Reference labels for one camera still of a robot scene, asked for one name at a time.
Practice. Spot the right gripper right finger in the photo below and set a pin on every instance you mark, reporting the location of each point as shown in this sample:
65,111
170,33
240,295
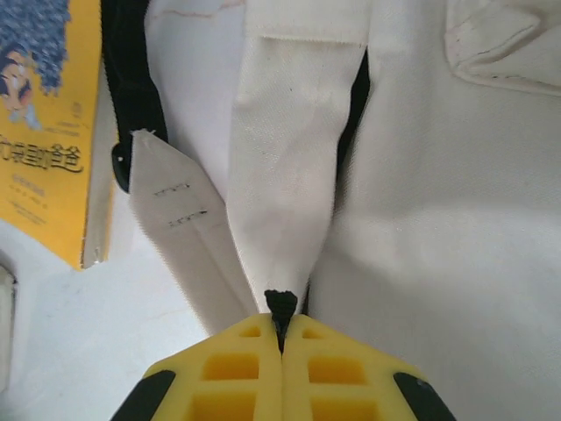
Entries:
342,373

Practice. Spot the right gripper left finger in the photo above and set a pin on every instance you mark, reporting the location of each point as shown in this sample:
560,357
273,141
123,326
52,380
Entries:
232,373

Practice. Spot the yellow paperback book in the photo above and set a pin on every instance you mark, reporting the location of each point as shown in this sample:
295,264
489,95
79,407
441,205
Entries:
52,131

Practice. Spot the cream canvas backpack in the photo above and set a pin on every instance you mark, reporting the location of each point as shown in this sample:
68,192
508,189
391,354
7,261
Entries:
416,175

